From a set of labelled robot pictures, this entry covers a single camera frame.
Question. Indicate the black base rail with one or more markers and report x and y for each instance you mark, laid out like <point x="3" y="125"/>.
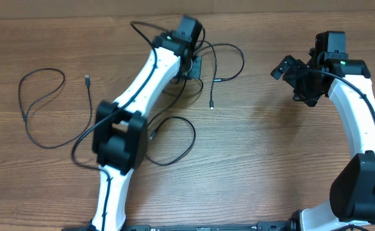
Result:
<point x="259" y="226"/>

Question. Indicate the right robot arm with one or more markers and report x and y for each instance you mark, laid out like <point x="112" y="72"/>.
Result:
<point x="347" y="83"/>

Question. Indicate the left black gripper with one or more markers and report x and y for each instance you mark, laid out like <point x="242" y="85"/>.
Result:
<point x="196" y="69"/>

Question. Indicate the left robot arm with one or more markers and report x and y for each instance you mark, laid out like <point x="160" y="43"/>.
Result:
<point x="120" y="134"/>

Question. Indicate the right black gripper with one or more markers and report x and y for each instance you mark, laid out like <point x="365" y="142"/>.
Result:
<point x="311" y="97"/>

